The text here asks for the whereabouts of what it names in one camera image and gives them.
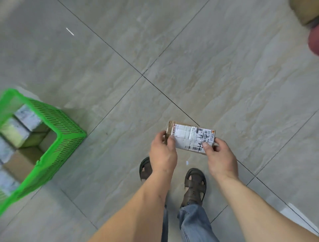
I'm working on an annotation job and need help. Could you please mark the person's left hand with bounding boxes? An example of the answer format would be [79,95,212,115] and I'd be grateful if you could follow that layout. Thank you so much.
[149,131,178,175]

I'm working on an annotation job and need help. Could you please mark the person's right hand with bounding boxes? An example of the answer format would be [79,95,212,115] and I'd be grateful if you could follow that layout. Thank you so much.
[202,138,239,181]

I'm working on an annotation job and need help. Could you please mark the small cardboard parcel white label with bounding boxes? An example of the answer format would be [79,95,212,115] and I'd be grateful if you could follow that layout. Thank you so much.
[165,121,216,155]

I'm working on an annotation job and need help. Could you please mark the person's right forearm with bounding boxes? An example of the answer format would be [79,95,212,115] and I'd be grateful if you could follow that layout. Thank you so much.
[216,174,319,242]

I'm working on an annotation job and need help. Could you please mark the person's left forearm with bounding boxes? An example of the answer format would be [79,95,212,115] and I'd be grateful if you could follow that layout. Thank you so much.
[88,169,173,242]

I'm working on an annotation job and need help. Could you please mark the person's left brown sandal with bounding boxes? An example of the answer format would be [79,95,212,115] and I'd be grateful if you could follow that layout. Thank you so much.
[139,157,153,182]

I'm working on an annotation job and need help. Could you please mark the person's brown sandal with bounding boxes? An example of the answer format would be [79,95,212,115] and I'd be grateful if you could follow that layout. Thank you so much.
[139,157,153,182]
[180,168,207,208]

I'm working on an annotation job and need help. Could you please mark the person's right brown sandal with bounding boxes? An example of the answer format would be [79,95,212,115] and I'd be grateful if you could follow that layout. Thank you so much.
[180,168,207,208]

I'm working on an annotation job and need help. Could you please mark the blue jeans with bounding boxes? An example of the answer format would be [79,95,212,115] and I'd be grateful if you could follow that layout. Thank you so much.
[161,203,220,242]

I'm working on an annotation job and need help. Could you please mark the green plastic basket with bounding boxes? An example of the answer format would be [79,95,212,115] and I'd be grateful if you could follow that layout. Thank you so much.
[0,88,87,215]

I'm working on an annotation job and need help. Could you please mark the pile of cardboard parcels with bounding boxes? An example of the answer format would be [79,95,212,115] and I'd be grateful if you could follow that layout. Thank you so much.
[0,104,58,198]

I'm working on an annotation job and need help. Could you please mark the pink blurred object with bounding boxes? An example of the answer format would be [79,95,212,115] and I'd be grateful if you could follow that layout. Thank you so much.
[308,18,319,56]

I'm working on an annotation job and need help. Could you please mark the tan blurred object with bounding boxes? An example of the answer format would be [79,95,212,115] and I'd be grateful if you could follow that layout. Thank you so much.
[289,0,319,27]

